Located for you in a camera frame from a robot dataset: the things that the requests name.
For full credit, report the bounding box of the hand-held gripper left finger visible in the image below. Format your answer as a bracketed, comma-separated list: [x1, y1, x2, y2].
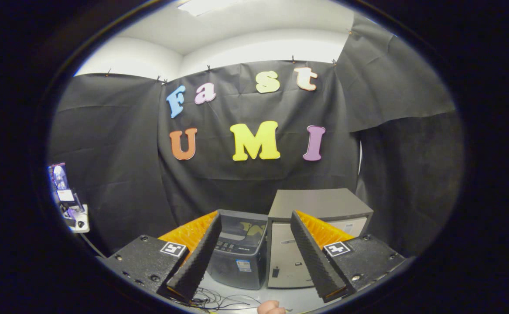
[99, 211, 222, 303]

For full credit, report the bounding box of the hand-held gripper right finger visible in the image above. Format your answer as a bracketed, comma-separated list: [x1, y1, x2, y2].
[290, 211, 407, 304]

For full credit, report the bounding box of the dark grey washing machine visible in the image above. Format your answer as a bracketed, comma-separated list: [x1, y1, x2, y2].
[205, 209, 269, 290]

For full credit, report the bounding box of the black backdrop cloth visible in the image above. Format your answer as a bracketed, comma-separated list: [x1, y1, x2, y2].
[47, 12, 465, 258]

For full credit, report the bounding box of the white device stand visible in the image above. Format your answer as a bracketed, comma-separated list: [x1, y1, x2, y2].
[48, 162, 90, 234]

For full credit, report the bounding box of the tangle of thin cables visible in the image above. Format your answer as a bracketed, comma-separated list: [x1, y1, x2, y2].
[167, 286, 294, 312]

